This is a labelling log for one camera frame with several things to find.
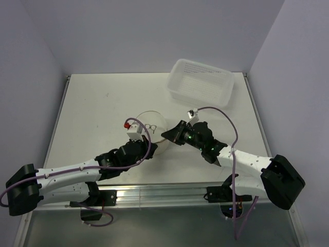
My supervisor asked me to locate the purple cable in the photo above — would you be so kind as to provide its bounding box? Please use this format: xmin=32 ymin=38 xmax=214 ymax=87
xmin=0 ymin=117 xmax=152 ymax=227
xmin=196 ymin=107 xmax=259 ymax=240

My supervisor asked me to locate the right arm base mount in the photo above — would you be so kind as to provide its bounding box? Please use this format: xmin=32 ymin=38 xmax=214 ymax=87
xmin=204 ymin=186 xmax=252 ymax=218

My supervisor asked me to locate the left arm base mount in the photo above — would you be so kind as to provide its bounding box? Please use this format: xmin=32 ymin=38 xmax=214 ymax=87
xmin=69 ymin=190 xmax=117 ymax=227

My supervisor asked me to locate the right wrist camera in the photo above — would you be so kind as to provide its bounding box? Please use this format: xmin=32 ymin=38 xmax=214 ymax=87
xmin=187 ymin=108 xmax=199 ymax=126

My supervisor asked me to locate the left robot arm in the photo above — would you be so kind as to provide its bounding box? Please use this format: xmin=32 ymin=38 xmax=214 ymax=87
xmin=1 ymin=136 xmax=158 ymax=216

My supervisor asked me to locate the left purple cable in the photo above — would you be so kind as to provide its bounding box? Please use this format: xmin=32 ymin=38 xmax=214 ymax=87
xmin=0 ymin=117 xmax=152 ymax=227

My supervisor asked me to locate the white plastic basket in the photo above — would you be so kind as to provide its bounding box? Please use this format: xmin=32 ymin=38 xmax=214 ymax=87
xmin=166 ymin=59 xmax=234 ymax=108

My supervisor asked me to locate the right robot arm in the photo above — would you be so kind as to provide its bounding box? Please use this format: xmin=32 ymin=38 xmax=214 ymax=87
xmin=161 ymin=120 xmax=305 ymax=210

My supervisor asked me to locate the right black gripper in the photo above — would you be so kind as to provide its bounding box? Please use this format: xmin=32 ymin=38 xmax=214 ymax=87
xmin=161 ymin=120 xmax=204 ymax=151

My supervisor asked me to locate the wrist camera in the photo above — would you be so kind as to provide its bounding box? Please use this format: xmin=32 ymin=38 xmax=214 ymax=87
xmin=187 ymin=108 xmax=199 ymax=126
xmin=124 ymin=122 xmax=142 ymax=141

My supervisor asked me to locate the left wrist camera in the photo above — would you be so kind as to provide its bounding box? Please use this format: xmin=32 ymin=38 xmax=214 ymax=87
xmin=124 ymin=122 xmax=142 ymax=141

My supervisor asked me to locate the aluminium rail frame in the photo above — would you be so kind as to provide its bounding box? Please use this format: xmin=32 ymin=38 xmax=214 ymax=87
xmin=44 ymin=73 xmax=268 ymax=207

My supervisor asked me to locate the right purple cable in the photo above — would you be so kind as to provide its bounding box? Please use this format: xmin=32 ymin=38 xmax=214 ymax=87
xmin=196 ymin=107 xmax=259 ymax=240

